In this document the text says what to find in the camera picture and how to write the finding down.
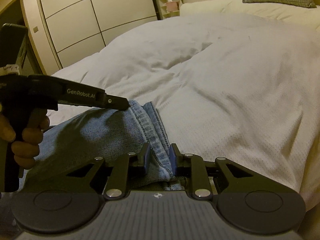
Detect blue denim jeans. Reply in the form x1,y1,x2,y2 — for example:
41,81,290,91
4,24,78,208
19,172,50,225
20,100,185,191

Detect person's left hand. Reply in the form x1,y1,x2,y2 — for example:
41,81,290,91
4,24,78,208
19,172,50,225
1,105,50,170

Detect beige sliding wardrobe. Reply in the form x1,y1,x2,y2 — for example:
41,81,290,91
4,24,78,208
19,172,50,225
40,0,159,68

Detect white textured duvet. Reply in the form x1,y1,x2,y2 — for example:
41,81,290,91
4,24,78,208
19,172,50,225
55,13,319,210

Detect small shelf with boxes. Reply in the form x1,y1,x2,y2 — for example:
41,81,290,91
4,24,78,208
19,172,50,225
157,0,180,20

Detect cream bed pillow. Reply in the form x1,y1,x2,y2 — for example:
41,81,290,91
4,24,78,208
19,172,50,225
180,0,319,31

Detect wall light switch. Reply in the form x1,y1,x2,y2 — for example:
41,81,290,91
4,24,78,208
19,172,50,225
33,26,39,33

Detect dark doorway frame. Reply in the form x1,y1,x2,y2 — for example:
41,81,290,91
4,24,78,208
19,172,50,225
1,0,45,75

